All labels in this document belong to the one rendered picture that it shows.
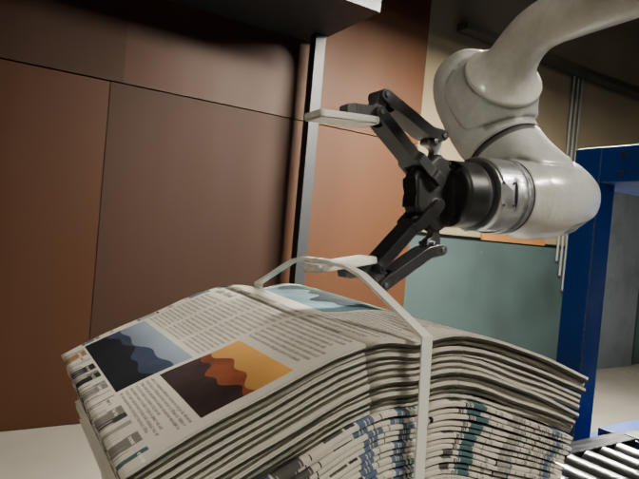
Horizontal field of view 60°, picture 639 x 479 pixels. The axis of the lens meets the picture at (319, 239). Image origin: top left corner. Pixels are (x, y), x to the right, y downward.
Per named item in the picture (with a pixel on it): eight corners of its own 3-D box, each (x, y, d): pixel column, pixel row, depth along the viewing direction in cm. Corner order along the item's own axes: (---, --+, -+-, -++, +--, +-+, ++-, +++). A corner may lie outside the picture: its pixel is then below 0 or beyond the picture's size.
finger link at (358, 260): (358, 254, 57) (359, 261, 57) (301, 262, 53) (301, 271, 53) (377, 256, 54) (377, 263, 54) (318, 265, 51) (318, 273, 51)
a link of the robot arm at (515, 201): (533, 235, 63) (499, 235, 59) (473, 233, 70) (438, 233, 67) (535, 155, 62) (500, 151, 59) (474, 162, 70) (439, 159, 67)
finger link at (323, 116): (379, 124, 54) (379, 116, 54) (319, 116, 50) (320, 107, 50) (361, 128, 57) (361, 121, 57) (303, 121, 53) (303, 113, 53)
